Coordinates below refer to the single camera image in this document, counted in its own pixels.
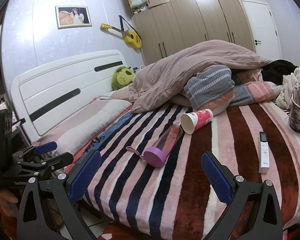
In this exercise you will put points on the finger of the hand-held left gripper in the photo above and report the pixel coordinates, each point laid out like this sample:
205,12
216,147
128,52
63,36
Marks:
45,147
57,158

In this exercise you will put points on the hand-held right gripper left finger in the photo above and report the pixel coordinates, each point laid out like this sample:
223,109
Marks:
85,175

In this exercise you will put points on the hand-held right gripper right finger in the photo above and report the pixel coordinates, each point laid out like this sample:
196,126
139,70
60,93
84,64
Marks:
216,180

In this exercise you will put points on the red and white paper cup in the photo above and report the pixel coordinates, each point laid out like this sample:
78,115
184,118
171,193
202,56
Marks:
198,120

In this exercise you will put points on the person's left hand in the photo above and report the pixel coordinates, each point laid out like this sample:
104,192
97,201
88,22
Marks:
5,201

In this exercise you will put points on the long white pillow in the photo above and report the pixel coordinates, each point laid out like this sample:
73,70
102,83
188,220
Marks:
90,127

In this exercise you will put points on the striped fleece blanket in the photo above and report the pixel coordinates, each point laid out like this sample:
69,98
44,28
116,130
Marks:
165,192

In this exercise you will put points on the white remote control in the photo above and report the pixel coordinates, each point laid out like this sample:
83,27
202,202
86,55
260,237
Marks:
264,155

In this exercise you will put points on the purple water bottle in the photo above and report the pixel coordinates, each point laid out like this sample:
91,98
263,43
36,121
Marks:
162,148

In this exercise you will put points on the white bed headboard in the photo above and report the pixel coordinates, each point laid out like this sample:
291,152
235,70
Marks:
65,85

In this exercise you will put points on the grey striped pillow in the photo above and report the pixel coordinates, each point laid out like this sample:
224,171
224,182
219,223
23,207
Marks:
210,87

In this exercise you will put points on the green plush toy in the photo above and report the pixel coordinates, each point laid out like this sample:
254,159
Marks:
122,78

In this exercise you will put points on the dark paper bag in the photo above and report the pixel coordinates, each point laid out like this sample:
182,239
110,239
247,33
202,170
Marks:
298,116

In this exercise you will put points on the pink duvet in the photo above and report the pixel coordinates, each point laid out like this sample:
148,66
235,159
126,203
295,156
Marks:
177,75

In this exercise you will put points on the cream fuzzy cloth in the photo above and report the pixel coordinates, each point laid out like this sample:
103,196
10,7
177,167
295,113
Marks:
286,92

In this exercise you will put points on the black cloth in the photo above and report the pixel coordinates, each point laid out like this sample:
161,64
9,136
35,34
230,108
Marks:
277,71

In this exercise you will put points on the yellow guitar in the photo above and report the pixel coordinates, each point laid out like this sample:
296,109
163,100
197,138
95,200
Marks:
132,38

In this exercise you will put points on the white door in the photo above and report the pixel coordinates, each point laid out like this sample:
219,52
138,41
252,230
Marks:
263,30

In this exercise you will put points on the wooden wardrobe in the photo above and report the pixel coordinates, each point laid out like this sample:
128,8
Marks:
190,20

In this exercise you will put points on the folded clothes in wardrobe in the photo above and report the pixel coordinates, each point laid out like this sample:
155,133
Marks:
138,3

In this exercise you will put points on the framed wall photo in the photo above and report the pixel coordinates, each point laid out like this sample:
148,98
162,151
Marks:
73,17

